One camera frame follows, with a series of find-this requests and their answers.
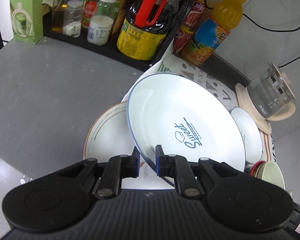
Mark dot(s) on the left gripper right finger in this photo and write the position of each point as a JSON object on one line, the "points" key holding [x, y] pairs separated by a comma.
{"points": [[178, 168]]}

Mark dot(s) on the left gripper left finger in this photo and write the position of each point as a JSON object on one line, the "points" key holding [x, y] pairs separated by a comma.
{"points": [[110, 174]]}

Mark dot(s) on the white plate sweet print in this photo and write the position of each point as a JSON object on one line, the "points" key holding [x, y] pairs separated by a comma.
{"points": [[185, 119]]}

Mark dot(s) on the white plate bakery print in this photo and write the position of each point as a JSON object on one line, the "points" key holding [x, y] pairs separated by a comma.
{"points": [[250, 134]]}

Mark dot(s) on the pale green bowl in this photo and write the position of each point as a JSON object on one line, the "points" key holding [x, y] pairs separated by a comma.
{"points": [[271, 173]]}

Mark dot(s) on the plate with brown rim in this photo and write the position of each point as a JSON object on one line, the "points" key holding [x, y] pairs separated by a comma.
{"points": [[109, 136]]}

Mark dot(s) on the red plate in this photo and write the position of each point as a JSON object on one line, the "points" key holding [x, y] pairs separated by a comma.
{"points": [[255, 168]]}

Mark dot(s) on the patterned table cloth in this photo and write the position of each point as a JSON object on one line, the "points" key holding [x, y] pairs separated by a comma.
{"points": [[169, 63]]}

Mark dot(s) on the red cola can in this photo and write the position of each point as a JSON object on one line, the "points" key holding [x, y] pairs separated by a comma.
{"points": [[181, 38], [195, 14]]}

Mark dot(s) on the dark soy sauce bottle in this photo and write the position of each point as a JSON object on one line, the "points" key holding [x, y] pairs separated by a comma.
{"points": [[146, 24]]}

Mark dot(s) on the glass jar white powder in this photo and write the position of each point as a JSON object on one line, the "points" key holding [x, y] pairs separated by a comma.
{"points": [[72, 22]]}

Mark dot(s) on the white cap jar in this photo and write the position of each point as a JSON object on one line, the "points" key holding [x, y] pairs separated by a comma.
{"points": [[101, 22]]}

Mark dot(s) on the orange juice bottle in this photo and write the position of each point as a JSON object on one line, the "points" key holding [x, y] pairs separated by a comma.
{"points": [[225, 16]]}

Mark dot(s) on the green carton box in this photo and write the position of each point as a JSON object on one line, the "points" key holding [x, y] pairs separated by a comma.
{"points": [[27, 20]]}

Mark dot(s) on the glass kettle cream handle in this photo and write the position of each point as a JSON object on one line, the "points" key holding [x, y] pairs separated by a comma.
{"points": [[271, 94]]}

